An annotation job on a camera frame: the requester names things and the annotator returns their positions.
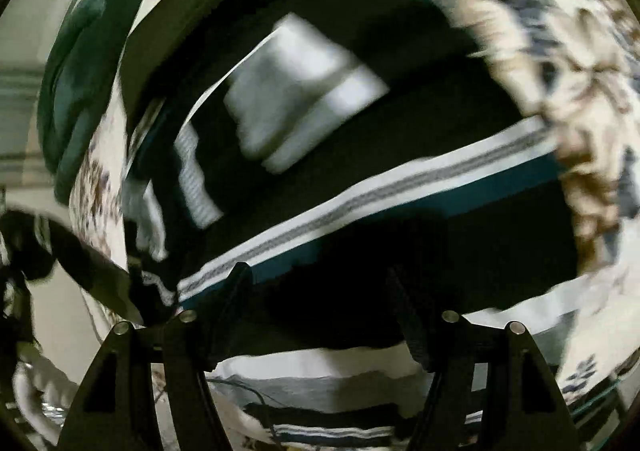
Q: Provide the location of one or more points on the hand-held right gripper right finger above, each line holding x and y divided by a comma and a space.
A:
407, 312

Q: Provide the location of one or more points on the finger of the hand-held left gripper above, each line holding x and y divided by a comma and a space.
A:
95, 266

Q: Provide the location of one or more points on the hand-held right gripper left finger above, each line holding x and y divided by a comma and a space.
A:
234, 292

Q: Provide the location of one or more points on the black garment with striped trim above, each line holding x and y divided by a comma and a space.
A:
430, 96

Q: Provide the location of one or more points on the dark green cloth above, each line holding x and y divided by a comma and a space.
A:
75, 96

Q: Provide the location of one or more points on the floral blanket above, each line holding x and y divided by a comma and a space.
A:
575, 56

